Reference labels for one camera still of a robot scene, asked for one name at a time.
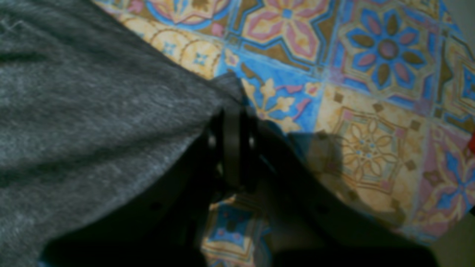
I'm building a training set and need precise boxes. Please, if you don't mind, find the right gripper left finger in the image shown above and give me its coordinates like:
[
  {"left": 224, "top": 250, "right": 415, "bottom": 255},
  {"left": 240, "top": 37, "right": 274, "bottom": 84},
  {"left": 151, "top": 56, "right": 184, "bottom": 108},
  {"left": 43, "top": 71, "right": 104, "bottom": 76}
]
[{"left": 41, "top": 111, "right": 239, "bottom": 267}]

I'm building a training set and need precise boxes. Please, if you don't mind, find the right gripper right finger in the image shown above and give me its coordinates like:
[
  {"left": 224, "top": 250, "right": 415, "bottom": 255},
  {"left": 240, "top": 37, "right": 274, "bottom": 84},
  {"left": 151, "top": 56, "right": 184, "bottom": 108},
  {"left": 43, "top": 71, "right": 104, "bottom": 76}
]
[{"left": 239, "top": 110, "right": 438, "bottom": 267}]

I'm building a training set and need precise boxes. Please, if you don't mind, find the grey t-shirt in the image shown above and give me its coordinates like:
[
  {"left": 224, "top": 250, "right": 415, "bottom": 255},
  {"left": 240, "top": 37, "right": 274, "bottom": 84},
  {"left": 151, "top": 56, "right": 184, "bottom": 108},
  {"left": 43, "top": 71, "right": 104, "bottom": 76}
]
[{"left": 0, "top": 0, "right": 243, "bottom": 267}]

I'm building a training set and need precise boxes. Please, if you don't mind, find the patterned tablecloth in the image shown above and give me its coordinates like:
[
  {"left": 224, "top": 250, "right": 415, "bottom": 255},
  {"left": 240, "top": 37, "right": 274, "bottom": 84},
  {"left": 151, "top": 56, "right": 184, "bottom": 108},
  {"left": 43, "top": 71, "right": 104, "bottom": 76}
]
[{"left": 95, "top": 0, "right": 474, "bottom": 267}]

